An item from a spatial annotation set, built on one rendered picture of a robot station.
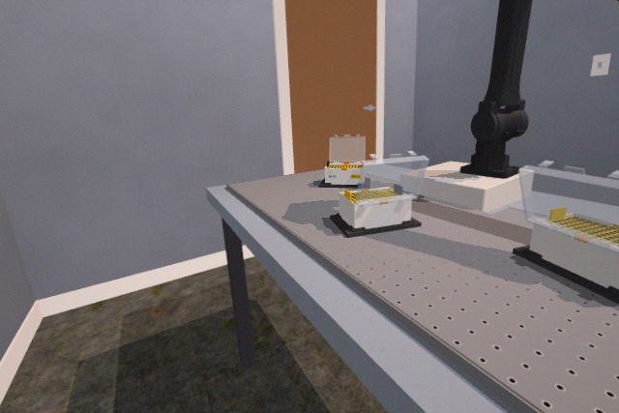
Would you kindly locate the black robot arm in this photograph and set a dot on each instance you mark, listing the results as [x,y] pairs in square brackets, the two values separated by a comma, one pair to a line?
[490,123]

